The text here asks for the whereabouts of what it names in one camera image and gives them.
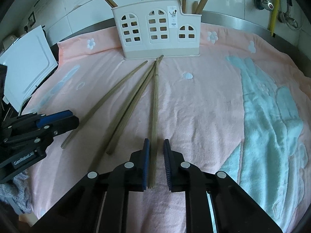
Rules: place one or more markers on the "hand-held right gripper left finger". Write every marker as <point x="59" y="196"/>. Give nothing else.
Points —
<point x="145" y="165"/>

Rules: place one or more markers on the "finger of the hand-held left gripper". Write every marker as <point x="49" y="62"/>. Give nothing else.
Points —
<point x="65" y="125"/>
<point x="55" y="116"/>

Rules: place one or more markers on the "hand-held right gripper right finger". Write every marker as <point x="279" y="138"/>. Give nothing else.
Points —
<point x="167" y="165"/>

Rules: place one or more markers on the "cream plastic utensil holder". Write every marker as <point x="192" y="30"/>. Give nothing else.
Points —
<point x="143" y="51"/>

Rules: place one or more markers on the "grey knit cloth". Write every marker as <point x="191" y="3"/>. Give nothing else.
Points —
<point x="17" y="187"/>

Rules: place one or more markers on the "white plastic cutting board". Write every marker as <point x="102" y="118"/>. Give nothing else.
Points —
<point x="26" y="63"/>

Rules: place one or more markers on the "pink printed towel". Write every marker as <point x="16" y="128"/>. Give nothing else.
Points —
<point x="206" y="102"/>

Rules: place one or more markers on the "white appliance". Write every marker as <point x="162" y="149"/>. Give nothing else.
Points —
<point x="9" y="40"/>

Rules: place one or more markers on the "metal valve with red knob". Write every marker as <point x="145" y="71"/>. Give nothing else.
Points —
<point x="268" y="4"/>

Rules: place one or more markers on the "metal angle valve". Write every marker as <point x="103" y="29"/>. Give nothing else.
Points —
<point x="290" y="20"/>

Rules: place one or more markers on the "yellow gas pipe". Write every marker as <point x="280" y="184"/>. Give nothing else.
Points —
<point x="275" y="7"/>

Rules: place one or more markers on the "white wall label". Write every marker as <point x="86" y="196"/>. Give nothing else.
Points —
<point x="41" y="2"/>

